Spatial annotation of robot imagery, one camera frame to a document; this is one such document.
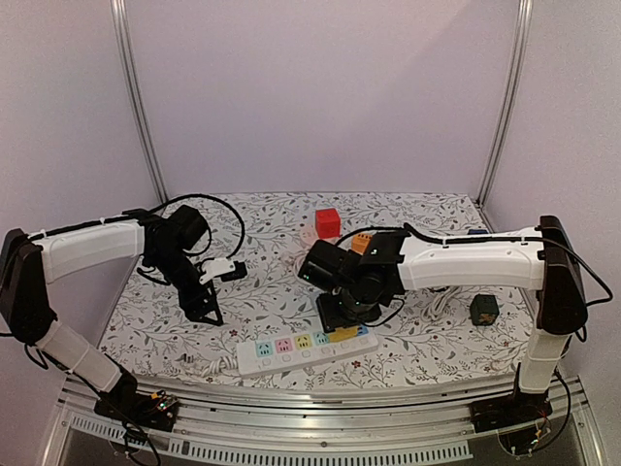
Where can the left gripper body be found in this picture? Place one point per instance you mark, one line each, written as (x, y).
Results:
(175, 266)

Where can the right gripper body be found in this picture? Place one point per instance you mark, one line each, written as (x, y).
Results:
(332, 311)

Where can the yellow cube socket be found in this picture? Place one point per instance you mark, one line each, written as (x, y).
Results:
(342, 333)

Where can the white multi-switch power strip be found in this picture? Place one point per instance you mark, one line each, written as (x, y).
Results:
(282, 354)

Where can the orange power strip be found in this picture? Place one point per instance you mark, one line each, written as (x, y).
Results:
(360, 242)

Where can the pink round power strip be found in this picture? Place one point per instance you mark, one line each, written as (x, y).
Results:
(308, 236)

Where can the red cube socket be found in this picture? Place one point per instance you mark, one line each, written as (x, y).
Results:
(327, 223)

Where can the dark green cube socket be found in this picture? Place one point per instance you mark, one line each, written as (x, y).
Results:
(484, 310)

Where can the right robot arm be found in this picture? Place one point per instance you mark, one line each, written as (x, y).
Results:
(356, 287)

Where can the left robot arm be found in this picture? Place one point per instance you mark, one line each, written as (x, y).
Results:
(30, 262)

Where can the floral table mat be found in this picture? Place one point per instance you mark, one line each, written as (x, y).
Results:
(149, 334)

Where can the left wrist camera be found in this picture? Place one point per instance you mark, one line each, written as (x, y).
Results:
(225, 269)

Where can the aluminium front rail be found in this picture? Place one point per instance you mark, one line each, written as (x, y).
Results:
(413, 425)

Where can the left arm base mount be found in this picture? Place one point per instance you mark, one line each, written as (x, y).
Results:
(157, 410)

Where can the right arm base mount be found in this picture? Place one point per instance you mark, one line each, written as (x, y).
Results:
(508, 410)

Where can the left aluminium post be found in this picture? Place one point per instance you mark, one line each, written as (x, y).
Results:
(132, 82)

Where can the aluminium post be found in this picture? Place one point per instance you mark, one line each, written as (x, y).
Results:
(132, 82)
(517, 58)

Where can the right aluminium post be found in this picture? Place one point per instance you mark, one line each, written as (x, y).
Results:
(517, 58)

